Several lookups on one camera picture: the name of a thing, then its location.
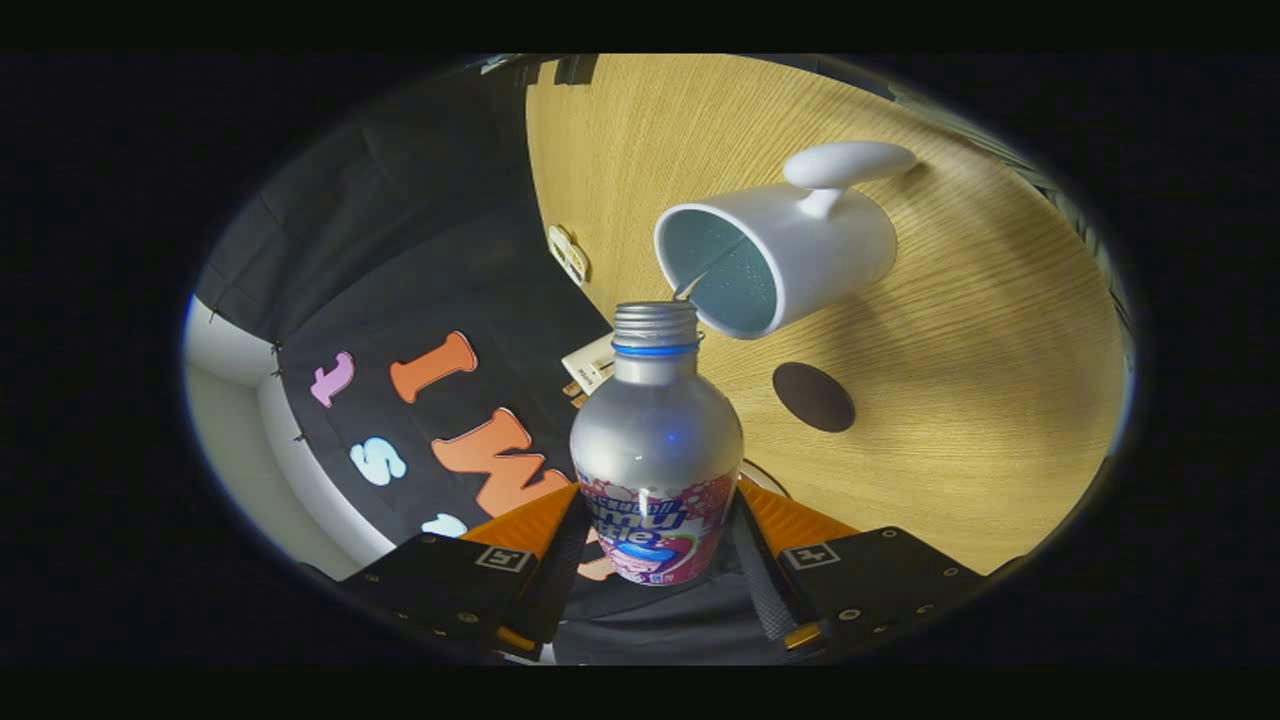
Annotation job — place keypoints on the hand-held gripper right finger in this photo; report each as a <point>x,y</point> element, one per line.
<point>762,590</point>

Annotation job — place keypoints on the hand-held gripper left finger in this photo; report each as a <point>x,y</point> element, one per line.
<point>558,585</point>

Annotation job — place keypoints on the silver juice bottle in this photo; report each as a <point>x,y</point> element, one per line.
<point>655,430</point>

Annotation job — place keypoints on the dark round coaster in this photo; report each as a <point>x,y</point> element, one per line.
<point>814,397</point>

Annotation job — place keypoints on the white cup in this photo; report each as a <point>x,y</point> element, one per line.
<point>830,250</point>

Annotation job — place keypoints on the brown toast slice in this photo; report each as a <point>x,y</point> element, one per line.
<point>576,393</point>

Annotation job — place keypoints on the white toaster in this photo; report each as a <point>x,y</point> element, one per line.
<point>592,365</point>

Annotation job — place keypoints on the wooden table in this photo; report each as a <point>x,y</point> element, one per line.
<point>980,400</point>

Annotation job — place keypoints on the white divided tray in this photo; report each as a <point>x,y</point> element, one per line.
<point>568,256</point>

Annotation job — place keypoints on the black backdrop cloth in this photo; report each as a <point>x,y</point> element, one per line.
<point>400,230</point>

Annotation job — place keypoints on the small black table clamp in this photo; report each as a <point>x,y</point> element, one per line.
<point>570,70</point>

